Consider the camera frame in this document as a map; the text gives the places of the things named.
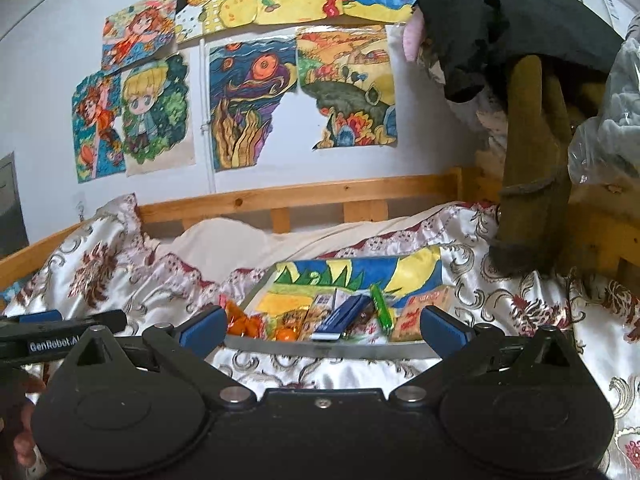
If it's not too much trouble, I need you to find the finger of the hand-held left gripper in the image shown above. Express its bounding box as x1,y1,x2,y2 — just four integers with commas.
0,308,127,336

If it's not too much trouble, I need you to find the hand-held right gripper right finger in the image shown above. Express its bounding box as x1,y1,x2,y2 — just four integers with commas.
390,305,593,407

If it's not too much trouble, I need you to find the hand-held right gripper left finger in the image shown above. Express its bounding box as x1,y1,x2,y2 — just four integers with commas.
52,305,257,407

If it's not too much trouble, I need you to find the tan rice cracker packet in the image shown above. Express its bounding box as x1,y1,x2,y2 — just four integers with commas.
392,287,454,344

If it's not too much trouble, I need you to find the orange snack packet red label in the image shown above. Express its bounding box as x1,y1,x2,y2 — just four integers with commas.
222,300,302,344

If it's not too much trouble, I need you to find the green sausage stick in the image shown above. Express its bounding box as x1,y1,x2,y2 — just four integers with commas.
369,284,394,334

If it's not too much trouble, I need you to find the golden snack packet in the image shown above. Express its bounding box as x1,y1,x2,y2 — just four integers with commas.
270,309,307,334

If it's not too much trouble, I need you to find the blue snack packet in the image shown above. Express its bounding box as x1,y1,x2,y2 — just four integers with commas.
312,295,371,344

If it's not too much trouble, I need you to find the clear nut snack packet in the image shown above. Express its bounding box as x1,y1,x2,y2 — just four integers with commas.
299,301,332,342

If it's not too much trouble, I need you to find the white snack packet with barcode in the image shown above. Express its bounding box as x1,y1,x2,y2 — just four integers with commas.
314,288,362,312

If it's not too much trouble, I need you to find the grey metal tray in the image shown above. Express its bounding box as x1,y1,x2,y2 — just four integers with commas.
222,260,452,362

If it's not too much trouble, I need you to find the person's left hand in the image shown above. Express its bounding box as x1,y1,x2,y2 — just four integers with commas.
0,372,47,471

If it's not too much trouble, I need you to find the dinosaur drawing tray liner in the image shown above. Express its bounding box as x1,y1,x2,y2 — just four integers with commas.
254,245,447,317

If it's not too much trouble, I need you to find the cream bed sheet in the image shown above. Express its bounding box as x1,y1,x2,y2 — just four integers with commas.
159,202,477,282

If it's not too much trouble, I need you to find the floral printed satin blanket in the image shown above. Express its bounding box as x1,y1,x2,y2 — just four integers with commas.
0,192,640,480

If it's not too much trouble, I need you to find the grey door panel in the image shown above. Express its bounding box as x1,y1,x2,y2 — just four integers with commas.
0,152,30,259

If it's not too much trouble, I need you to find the tall orange-haired girl drawing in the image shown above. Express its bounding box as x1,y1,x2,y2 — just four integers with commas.
71,72,127,184

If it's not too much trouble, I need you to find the pale crumpled cloth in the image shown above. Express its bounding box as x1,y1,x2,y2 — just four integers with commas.
419,50,512,152

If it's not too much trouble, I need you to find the blond child drawing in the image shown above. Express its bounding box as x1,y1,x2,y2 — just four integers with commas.
120,52,197,177

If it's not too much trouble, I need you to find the orange field landscape drawing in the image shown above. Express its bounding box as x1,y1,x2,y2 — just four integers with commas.
296,25,399,151

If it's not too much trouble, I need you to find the clear plastic bag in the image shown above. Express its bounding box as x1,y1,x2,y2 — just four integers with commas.
567,25,640,187

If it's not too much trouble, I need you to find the wide orange-haired girl drawing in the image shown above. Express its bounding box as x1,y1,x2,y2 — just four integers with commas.
102,0,179,74

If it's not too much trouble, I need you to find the pineapple drawing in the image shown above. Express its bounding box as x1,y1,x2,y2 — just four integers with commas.
174,0,259,44

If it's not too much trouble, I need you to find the white box with label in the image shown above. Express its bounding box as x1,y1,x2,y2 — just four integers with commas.
579,0,624,29

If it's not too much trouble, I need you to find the white wall pipe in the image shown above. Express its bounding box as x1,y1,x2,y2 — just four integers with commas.
199,39,217,194

